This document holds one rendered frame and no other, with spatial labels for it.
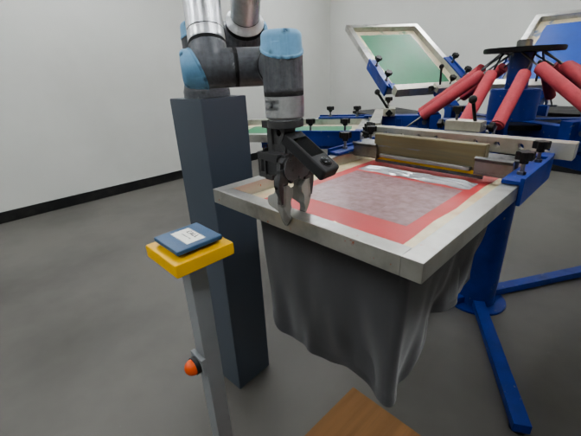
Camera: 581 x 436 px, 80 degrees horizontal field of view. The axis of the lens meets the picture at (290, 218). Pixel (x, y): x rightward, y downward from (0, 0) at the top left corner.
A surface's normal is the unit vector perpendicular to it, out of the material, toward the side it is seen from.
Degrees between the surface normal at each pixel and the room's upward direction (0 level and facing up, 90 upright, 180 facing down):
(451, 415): 0
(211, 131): 90
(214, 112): 90
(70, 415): 0
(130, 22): 90
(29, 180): 90
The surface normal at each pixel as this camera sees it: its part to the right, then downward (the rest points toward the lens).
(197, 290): 0.70, 0.25
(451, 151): -0.72, 0.30
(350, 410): -0.04, -0.92
